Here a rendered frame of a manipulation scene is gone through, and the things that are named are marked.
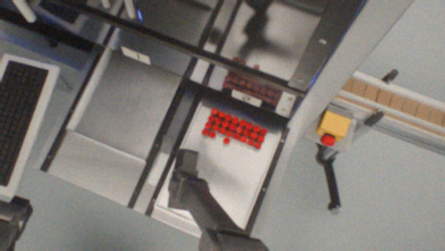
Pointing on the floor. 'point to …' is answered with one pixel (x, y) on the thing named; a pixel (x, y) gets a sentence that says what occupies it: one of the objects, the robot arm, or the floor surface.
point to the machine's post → (346, 58)
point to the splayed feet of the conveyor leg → (330, 181)
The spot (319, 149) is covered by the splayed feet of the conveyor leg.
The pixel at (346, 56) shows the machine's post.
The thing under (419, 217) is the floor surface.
